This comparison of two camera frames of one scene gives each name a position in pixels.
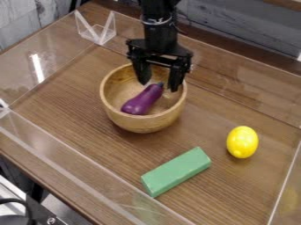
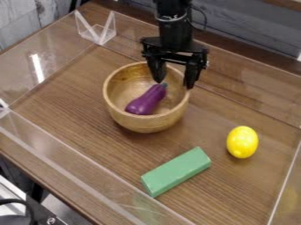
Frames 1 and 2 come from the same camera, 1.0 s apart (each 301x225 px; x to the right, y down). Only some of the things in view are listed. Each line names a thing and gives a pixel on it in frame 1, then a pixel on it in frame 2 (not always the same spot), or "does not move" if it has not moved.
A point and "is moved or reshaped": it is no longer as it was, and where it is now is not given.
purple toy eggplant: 144,100 is moved or reshaped
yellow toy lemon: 243,141 does not move
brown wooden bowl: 121,84 does not move
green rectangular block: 176,171 does not move
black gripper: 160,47 to 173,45
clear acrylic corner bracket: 97,32 does not move
